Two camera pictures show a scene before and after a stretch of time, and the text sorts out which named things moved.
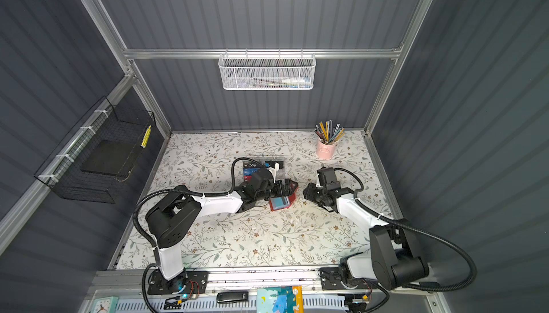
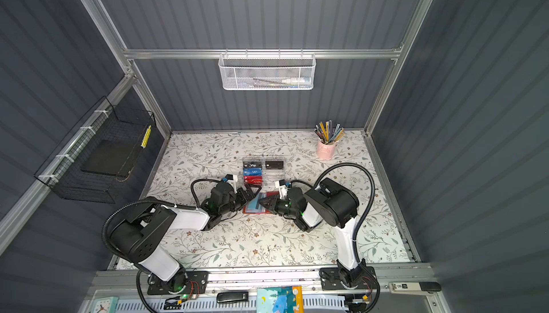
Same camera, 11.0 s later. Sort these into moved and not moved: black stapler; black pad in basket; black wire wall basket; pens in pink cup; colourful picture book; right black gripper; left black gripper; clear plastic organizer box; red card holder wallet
Moved: left black gripper; red card holder wallet; right black gripper
Not moved: colourful picture book; clear plastic organizer box; black stapler; black pad in basket; black wire wall basket; pens in pink cup
